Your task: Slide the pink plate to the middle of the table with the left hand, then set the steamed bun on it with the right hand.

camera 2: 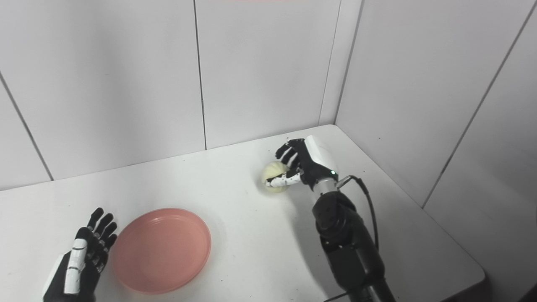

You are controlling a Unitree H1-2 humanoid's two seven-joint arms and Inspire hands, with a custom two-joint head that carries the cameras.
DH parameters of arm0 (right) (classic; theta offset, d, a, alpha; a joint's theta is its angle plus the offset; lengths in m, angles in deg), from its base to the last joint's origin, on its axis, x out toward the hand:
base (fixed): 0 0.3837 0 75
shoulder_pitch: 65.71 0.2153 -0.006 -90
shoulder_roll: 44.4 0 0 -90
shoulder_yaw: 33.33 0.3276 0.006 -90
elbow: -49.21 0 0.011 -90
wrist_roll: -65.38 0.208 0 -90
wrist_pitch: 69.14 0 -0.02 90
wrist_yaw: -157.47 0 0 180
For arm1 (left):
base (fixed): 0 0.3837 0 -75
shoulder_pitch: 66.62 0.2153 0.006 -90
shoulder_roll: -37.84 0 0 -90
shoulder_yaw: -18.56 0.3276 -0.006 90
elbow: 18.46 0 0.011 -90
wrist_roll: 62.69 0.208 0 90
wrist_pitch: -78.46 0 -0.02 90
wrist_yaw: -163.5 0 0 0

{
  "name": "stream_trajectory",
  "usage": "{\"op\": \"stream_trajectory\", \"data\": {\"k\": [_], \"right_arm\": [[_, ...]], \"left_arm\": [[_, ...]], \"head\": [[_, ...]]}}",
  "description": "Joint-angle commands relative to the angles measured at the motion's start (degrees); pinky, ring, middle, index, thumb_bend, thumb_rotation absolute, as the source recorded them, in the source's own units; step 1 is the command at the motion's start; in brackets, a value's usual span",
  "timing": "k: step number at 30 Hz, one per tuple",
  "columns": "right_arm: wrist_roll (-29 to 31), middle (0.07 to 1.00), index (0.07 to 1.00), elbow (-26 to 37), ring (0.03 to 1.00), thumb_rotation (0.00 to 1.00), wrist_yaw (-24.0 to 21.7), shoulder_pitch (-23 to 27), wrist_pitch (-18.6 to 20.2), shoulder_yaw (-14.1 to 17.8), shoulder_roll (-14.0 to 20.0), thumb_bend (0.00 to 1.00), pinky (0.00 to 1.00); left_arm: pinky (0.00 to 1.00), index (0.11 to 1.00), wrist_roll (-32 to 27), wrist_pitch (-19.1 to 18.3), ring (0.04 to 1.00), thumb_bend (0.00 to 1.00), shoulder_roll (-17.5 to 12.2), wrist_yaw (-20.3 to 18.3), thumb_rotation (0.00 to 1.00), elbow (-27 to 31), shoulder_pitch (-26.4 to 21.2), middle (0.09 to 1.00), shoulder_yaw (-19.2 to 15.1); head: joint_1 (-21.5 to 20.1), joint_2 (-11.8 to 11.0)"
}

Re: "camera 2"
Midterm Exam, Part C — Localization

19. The cream steamed bun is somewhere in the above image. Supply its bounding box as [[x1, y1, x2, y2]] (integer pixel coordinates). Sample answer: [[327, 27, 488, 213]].
[[261, 161, 292, 194]]

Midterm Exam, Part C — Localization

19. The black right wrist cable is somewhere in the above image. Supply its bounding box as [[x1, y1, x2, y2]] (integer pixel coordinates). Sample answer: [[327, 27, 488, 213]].
[[324, 175, 380, 302]]

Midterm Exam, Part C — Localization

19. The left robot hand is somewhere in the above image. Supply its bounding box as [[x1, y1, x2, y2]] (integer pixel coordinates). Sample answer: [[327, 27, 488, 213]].
[[42, 207, 118, 302]]

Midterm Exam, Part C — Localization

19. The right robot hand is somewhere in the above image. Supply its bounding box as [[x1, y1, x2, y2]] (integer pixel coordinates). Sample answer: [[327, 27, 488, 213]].
[[266, 135, 339, 192]]

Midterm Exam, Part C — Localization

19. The pink round plate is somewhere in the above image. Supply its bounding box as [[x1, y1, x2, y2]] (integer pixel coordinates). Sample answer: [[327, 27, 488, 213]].
[[110, 208, 212, 294]]

